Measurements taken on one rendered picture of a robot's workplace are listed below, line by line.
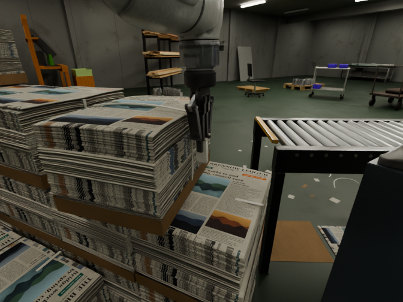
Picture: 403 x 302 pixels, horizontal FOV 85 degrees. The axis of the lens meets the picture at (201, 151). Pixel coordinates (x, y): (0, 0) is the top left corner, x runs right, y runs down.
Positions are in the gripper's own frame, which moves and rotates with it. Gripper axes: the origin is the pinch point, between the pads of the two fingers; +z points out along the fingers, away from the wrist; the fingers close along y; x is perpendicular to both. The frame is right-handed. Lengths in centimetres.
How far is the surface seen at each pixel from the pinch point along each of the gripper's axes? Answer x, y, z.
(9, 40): -99, -17, -32
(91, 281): -25.4, 22.7, 35.0
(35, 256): -48, 24, 34
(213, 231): 8.5, 13.9, 12.8
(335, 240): 58, -93, 97
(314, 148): 31, -55, 16
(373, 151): 55, -63, 18
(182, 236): 2.7, 18.0, 12.7
